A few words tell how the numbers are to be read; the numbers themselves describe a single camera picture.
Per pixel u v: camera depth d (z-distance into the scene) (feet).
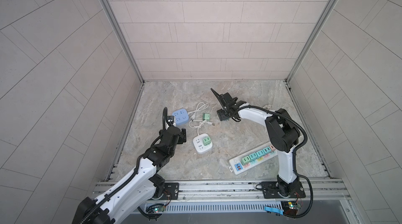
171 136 1.90
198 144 2.75
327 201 2.33
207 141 2.64
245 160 2.42
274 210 2.13
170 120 2.20
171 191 2.32
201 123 2.99
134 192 1.53
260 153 2.49
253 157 2.47
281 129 1.71
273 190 2.32
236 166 2.51
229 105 2.46
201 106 3.23
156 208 2.14
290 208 2.23
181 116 3.08
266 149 2.53
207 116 3.14
